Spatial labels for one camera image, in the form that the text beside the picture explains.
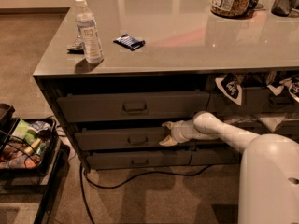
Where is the grey drawer cabinet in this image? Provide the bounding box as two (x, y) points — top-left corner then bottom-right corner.
(34, 0), (299, 169)

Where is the black tray with snacks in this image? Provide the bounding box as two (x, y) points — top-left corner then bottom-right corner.
(0, 118), (58, 175)

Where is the dark glass container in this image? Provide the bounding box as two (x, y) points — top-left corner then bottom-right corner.
(271, 0), (298, 17)

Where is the clear plastic water bottle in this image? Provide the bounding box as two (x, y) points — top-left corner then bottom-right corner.
(75, 0), (104, 64)

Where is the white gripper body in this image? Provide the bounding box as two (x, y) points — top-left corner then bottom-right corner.
(170, 120), (198, 144)

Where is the silver foil snack packet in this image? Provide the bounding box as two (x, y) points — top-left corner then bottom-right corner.
(67, 35), (84, 54)

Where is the blue snack bar wrapper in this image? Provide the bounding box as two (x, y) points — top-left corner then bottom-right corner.
(114, 34), (145, 51)

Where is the green snack bag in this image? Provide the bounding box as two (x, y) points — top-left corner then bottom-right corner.
(10, 119), (51, 155)

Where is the black power cable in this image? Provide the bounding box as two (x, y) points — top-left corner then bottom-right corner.
(78, 161), (216, 224)

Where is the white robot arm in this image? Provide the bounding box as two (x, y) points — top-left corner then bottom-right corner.
(160, 111), (299, 224)

